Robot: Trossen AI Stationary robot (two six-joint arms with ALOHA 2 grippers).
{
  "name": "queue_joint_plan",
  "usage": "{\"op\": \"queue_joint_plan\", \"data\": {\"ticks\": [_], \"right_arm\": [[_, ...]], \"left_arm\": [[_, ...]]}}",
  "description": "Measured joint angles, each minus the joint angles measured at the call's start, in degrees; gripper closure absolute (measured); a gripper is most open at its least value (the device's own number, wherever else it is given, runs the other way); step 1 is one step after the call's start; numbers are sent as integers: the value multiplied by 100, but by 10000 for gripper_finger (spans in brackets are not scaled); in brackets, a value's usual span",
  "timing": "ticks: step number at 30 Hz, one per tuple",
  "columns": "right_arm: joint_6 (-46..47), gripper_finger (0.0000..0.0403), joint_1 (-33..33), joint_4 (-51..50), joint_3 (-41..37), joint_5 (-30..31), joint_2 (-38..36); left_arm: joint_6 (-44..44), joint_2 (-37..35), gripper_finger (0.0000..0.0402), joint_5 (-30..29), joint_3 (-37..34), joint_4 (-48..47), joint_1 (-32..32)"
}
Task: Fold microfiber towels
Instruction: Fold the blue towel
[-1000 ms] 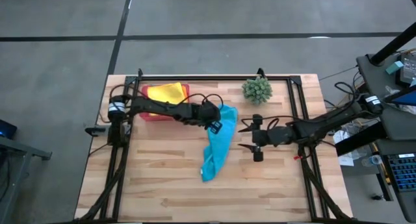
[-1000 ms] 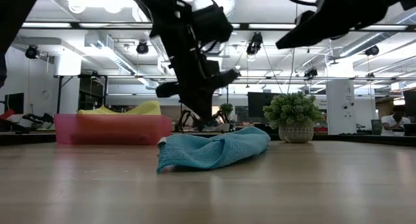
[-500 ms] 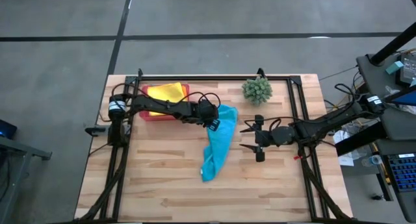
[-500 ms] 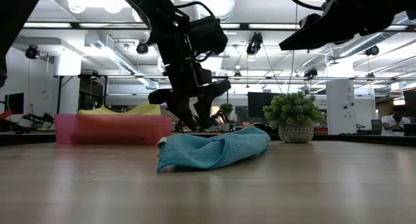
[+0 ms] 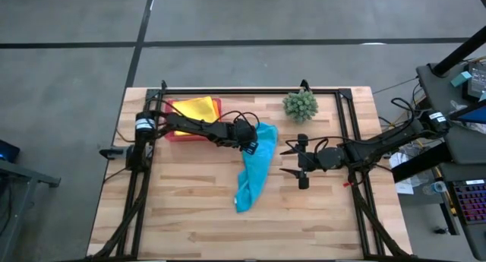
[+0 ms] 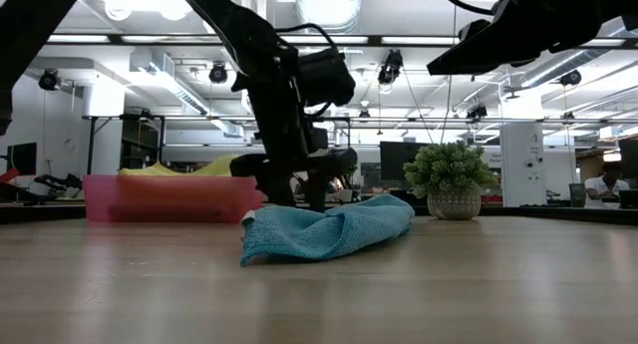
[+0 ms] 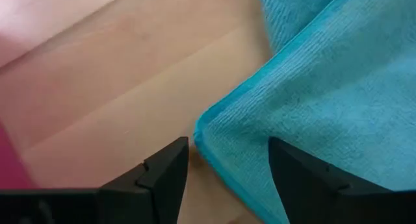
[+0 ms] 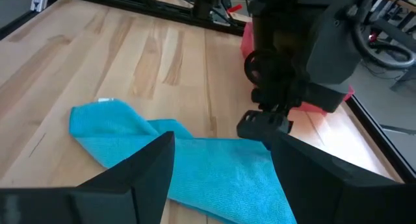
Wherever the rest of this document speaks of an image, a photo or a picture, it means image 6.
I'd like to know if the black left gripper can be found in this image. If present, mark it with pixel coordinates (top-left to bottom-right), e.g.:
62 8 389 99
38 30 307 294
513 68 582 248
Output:
229 69 359 213

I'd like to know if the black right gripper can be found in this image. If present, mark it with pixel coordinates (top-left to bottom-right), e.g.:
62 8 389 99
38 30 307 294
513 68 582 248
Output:
427 0 638 77

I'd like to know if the blue microfiber towel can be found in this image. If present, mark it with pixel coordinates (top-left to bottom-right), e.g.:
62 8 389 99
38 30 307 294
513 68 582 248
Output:
240 192 416 266

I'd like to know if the yellow microfiber towel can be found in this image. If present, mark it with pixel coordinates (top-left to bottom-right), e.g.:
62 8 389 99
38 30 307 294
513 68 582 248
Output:
118 154 240 177

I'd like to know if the black overhead beam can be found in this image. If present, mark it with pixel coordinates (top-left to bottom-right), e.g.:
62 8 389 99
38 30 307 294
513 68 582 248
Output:
44 32 638 50

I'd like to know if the large black screen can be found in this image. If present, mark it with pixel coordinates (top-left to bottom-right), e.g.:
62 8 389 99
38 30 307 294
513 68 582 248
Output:
379 141 430 181

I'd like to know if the white pillar with sockets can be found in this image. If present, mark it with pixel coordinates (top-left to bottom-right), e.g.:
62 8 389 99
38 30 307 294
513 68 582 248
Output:
499 122 547 208

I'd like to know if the green artificial potted plant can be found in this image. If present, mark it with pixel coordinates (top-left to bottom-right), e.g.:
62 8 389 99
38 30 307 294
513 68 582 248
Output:
402 140 499 221

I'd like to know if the grey chair back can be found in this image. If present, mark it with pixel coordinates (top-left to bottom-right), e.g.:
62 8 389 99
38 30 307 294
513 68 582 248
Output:
569 182 587 208

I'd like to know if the dark cabinet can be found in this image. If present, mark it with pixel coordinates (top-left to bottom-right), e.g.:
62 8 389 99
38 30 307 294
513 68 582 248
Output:
618 136 638 180

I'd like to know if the pink translucent plastic tray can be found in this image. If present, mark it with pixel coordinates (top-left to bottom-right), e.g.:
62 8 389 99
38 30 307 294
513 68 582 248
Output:
82 173 265 223

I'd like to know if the black laptop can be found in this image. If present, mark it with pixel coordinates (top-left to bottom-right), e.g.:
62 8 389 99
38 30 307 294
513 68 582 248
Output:
617 188 638 209

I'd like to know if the black monitor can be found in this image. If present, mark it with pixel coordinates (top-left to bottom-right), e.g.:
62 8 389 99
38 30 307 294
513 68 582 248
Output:
5 142 39 175

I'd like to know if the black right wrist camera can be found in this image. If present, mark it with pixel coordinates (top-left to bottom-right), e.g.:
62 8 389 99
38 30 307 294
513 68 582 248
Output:
457 18 494 42

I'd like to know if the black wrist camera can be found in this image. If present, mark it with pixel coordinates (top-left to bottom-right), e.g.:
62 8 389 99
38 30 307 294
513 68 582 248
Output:
457 18 494 42
297 47 357 108

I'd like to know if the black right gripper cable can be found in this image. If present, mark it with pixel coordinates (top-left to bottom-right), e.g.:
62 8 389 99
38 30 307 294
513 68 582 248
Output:
433 0 495 17

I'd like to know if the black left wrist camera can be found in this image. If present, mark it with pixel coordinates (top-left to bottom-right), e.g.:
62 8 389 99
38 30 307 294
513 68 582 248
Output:
297 47 357 108

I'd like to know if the black background table frame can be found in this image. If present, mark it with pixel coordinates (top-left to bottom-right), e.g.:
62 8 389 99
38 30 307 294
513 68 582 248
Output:
82 113 260 185

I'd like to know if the black aluminium rig frame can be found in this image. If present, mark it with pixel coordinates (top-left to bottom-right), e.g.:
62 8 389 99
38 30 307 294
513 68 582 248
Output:
0 201 638 226

